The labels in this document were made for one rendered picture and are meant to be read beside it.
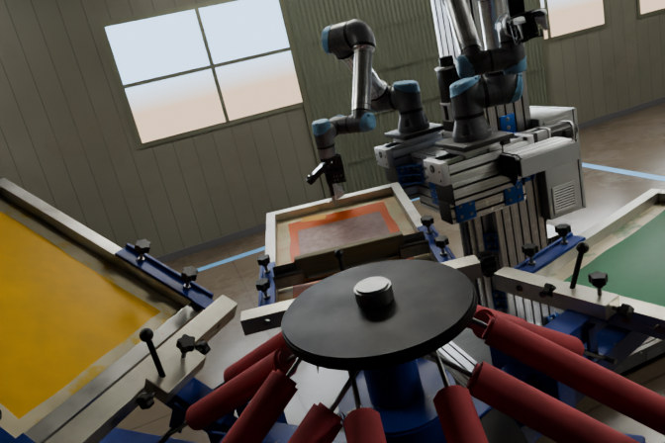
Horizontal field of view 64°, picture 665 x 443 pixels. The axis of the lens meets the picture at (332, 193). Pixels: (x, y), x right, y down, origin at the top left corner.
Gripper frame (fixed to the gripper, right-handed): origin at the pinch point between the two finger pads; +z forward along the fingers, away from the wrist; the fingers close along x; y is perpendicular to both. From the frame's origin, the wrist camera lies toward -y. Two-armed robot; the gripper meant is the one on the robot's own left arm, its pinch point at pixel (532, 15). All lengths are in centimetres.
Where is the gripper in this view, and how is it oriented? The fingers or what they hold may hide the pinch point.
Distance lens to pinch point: 160.3
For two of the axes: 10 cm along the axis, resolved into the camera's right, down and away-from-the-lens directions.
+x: -9.3, 3.1, 1.8
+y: 3.5, 9.1, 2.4
